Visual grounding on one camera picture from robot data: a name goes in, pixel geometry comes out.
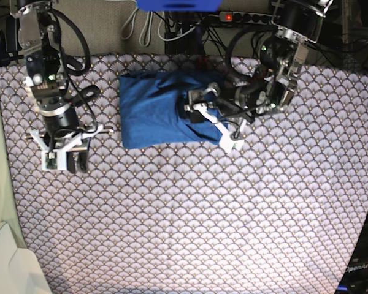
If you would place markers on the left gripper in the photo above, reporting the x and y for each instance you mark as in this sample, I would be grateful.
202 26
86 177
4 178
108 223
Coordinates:
231 103

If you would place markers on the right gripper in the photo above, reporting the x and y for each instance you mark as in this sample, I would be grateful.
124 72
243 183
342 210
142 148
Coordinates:
62 115

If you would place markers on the blue T-shirt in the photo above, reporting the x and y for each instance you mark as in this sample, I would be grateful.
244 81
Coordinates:
152 108

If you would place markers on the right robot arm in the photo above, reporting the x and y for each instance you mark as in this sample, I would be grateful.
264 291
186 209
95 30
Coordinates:
48 69

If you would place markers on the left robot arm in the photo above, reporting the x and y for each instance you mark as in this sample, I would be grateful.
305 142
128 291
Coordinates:
270 89

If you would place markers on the blue box top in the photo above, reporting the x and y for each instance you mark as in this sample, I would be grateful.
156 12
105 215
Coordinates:
179 5

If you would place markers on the fan-patterned tablecloth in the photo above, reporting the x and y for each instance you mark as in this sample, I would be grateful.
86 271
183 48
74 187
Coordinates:
281 215

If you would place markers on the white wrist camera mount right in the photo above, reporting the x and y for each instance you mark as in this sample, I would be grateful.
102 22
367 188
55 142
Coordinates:
53 149

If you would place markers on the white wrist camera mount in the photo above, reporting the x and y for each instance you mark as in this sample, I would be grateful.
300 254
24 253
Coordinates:
229 139
53 149

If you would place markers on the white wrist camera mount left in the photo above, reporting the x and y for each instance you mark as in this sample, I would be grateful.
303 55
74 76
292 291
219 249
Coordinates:
229 139

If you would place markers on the black power strip red switch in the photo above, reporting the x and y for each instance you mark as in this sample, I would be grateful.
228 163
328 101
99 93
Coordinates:
244 18

